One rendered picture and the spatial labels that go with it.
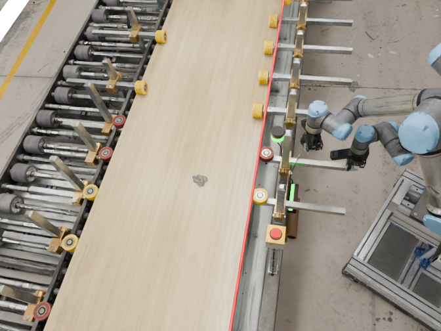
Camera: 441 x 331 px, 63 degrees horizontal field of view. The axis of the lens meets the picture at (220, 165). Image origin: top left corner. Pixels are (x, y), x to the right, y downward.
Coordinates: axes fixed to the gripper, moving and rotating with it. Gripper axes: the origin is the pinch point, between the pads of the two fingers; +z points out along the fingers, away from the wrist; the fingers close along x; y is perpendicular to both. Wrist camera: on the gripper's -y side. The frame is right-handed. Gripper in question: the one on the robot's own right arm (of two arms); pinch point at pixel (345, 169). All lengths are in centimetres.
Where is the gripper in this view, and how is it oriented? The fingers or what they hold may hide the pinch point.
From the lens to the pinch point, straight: 200.4
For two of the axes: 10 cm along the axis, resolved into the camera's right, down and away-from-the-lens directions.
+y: 9.8, 1.1, -1.8
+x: 1.9, -8.6, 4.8
